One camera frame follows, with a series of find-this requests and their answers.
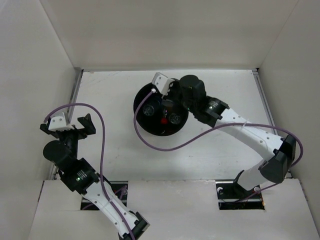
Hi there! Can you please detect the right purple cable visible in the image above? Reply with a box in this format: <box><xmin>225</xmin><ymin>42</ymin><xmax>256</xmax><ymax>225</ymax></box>
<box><xmin>133</xmin><ymin>88</ymin><xmax>306</xmax><ymax>203</ymax></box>

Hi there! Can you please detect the blue label plastic bottle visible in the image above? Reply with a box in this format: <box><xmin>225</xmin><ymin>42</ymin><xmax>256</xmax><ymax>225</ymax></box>
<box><xmin>142</xmin><ymin>98</ymin><xmax>161</xmax><ymax>117</ymax></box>

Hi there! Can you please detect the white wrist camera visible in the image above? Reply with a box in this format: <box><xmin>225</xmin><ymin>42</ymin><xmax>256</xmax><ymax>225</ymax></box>
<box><xmin>151</xmin><ymin>72</ymin><xmax>175</xmax><ymax>96</ymax></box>
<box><xmin>48</xmin><ymin>112</ymin><xmax>75</xmax><ymax>132</ymax></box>

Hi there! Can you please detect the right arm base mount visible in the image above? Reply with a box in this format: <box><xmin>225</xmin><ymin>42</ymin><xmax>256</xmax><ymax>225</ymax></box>
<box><xmin>215</xmin><ymin>180</ymin><xmax>265</xmax><ymax>210</ymax></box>

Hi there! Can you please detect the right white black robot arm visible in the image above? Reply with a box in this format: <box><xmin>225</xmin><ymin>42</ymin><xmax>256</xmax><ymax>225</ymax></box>
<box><xmin>167</xmin><ymin>75</ymin><xmax>297</xmax><ymax>198</ymax></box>

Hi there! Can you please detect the red label plastic bottle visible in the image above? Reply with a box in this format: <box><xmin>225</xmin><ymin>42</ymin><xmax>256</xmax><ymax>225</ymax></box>
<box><xmin>160</xmin><ymin>109</ymin><xmax>169</xmax><ymax>125</ymax></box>

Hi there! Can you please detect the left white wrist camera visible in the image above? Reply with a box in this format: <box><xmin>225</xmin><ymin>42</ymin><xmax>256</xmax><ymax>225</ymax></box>
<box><xmin>48</xmin><ymin>112</ymin><xmax>75</xmax><ymax>132</ymax></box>

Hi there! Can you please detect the clear unlabelled plastic bottle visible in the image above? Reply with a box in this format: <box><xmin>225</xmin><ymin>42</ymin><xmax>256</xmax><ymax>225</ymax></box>
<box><xmin>168</xmin><ymin>112</ymin><xmax>181</xmax><ymax>125</ymax></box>

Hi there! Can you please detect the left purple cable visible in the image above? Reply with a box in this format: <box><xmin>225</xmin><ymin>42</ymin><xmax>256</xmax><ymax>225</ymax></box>
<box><xmin>43</xmin><ymin>103</ymin><xmax>136</xmax><ymax>240</ymax></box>

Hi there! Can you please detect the orange juice bottle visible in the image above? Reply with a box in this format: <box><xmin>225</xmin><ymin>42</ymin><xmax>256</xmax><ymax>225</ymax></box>
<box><xmin>161</xmin><ymin>99</ymin><xmax>175</xmax><ymax>108</ymax></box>

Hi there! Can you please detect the black ribbed plastic bin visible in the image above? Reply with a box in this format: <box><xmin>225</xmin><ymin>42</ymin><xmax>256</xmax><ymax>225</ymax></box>
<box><xmin>136</xmin><ymin>92</ymin><xmax>189</xmax><ymax>136</ymax></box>

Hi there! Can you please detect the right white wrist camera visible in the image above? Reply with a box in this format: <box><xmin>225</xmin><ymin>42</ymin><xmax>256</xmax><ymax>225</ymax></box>
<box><xmin>151</xmin><ymin>72</ymin><xmax>175</xmax><ymax>96</ymax></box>

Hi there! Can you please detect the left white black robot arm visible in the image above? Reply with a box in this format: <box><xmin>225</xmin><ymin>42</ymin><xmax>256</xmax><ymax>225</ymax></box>
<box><xmin>40</xmin><ymin>112</ymin><xmax>149</xmax><ymax>240</ymax></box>

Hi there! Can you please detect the purple cable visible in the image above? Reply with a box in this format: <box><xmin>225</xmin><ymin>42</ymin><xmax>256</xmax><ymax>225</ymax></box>
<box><xmin>133</xmin><ymin>88</ymin><xmax>306</xmax><ymax>203</ymax></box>
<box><xmin>43</xmin><ymin>103</ymin><xmax>136</xmax><ymax>240</ymax></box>

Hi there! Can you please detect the right aluminium table rail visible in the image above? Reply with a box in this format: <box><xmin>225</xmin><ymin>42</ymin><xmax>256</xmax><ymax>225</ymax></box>
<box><xmin>251</xmin><ymin>67</ymin><xmax>292</xmax><ymax>178</ymax></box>

